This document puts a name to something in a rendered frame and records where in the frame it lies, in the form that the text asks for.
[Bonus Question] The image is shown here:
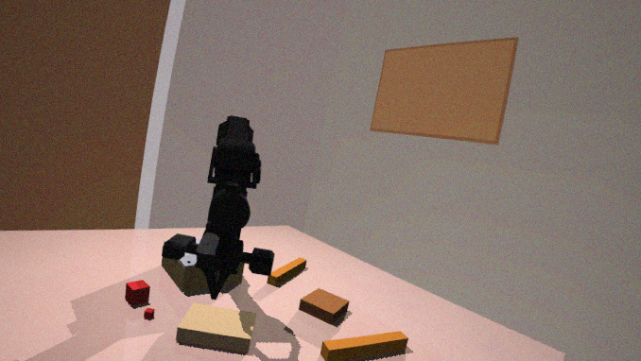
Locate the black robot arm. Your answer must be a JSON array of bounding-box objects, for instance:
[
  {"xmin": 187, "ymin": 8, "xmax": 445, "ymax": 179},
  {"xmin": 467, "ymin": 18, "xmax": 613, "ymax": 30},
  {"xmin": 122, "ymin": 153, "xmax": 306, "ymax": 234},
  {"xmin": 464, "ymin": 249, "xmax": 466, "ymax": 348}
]
[{"xmin": 197, "ymin": 115, "xmax": 261, "ymax": 271}]

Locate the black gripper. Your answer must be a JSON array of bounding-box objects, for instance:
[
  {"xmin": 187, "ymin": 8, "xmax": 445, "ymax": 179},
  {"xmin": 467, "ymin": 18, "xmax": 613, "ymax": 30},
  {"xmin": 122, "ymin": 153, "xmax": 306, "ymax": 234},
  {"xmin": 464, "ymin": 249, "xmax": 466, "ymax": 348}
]
[{"xmin": 162, "ymin": 233, "xmax": 275, "ymax": 300}]

